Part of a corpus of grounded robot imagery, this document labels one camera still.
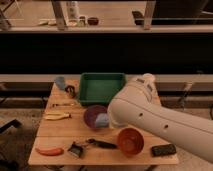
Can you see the red chili pepper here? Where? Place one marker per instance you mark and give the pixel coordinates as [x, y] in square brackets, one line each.
[50, 152]

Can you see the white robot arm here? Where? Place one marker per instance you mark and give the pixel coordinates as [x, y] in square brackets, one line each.
[133, 105]

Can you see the black phone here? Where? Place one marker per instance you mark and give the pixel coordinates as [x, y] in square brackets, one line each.
[163, 150]

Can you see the white cup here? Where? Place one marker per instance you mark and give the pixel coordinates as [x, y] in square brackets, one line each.
[149, 76]

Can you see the purple bowl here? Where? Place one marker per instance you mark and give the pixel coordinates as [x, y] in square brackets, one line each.
[91, 114]

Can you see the small metal tool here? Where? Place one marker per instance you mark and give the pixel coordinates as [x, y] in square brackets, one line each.
[63, 104]

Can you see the dark red bowl on shelf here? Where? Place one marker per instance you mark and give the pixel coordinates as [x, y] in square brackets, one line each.
[93, 21]

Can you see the green plastic tray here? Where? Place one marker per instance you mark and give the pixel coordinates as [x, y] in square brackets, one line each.
[99, 88]

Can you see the blue sponge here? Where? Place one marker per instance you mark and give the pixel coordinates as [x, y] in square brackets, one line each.
[102, 120]

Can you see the black binder clip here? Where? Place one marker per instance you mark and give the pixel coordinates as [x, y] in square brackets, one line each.
[71, 91]

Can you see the white bottle on shelf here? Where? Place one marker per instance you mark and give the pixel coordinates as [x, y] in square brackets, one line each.
[72, 10]

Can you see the blue cup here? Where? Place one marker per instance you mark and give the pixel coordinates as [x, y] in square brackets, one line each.
[60, 83]

